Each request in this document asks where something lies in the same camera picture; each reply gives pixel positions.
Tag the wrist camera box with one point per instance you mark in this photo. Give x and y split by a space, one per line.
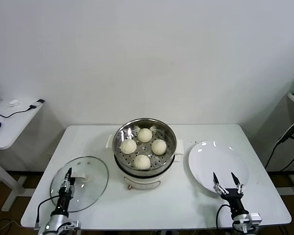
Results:
256 217
72 224

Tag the white side desk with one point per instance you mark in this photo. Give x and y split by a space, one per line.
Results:
14 127

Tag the glass pot lid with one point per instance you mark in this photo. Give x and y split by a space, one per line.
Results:
93 171

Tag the dark power adapter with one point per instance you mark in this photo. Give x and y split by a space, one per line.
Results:
287 135

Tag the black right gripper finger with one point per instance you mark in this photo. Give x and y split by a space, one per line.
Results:
216 183
236 182

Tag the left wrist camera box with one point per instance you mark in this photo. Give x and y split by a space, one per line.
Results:
72 224

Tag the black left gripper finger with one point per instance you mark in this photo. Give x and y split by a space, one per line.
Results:
73 186
67 182

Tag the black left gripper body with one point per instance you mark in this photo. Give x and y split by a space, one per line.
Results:
65 202

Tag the white steamed baozi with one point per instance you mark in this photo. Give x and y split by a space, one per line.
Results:
128 147
144 135
159 147
142 162

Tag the white round plate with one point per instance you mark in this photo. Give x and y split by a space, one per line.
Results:
210 161

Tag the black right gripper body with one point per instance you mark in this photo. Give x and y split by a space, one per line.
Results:
235 199

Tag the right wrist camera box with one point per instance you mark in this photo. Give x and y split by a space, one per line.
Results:
256 217

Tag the small white desk object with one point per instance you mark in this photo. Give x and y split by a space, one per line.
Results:
13 103

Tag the stainless steel steamer basket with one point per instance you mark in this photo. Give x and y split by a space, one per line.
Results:
159 160

